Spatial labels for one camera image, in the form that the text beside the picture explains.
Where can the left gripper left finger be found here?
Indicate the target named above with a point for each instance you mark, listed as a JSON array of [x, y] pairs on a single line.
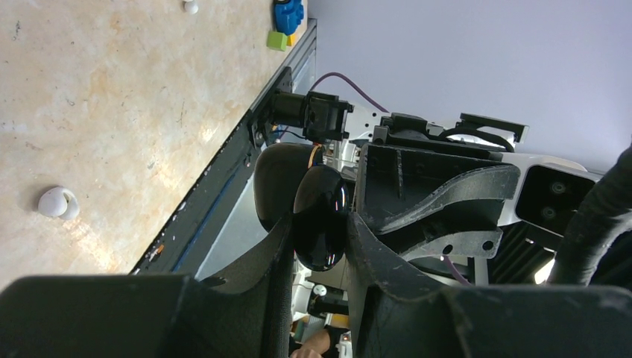
[[241, 311]]

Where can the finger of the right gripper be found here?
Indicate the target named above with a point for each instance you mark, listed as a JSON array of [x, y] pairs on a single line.
[[399, 186], [435, 237]]

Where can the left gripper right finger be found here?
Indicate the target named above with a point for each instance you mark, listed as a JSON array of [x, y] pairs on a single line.
[[398, 311]]

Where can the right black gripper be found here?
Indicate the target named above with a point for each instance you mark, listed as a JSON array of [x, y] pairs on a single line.
[[528, 254]]

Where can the black charging case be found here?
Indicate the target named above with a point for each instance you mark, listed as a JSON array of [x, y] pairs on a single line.
[[292, 179]]

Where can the white earbud near case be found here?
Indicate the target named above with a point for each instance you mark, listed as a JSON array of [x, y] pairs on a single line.
[[190, 6]]

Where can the white earbud centre table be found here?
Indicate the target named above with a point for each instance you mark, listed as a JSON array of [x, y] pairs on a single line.
[[59, 202]]

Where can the yellow cube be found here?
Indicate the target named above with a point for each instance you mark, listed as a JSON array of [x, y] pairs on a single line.
[[291, 40]]

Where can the green cube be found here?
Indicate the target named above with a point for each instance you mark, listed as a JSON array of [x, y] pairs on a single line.
[[277, 41]]

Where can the blue toy block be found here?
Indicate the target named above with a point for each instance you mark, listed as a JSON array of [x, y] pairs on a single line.
[[288, 15]]

